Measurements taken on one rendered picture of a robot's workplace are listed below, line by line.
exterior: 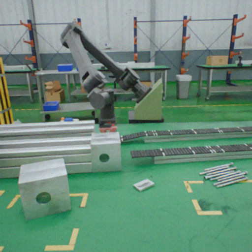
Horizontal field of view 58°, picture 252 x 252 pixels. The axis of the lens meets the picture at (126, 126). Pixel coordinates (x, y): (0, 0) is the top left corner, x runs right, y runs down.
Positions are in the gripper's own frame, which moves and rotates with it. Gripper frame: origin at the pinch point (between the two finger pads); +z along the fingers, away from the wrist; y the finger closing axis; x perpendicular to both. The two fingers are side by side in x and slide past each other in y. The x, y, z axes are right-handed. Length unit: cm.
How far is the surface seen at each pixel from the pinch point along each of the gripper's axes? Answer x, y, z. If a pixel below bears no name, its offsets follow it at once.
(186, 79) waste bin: 191, -450, 26
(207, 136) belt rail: 41.0, 1.5, 0.8
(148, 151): 13.1, 17.7, -1.1
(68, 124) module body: -15.9, -2.3, -6.1
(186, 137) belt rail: 32.0, 1.5, 0.7
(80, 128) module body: -10.3, 4.8, -6.3
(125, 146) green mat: 6.4, 4.5, 2.0
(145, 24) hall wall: 140, -737, -130
